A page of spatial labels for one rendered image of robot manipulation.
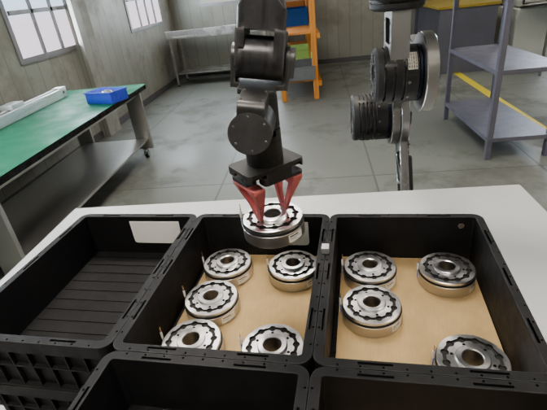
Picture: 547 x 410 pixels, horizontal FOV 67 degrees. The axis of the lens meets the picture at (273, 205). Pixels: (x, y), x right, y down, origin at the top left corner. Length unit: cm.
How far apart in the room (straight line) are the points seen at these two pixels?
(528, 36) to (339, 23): 295
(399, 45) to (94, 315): 92
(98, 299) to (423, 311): 65
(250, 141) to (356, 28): 751
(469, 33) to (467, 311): 597
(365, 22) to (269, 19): 745
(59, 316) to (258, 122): 62
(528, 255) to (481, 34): 561
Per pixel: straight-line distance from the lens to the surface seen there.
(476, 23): 665
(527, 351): 69
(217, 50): 819
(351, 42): 803
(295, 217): 68
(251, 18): 57
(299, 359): 59
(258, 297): 84
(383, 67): 112
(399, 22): 111
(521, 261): 121
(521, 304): 71
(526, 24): 701
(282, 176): 63
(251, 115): 52
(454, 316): 82
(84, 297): 99
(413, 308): 81
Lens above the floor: 137
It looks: 28 degrees down
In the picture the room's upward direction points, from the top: 7 degrees counter-clockwise
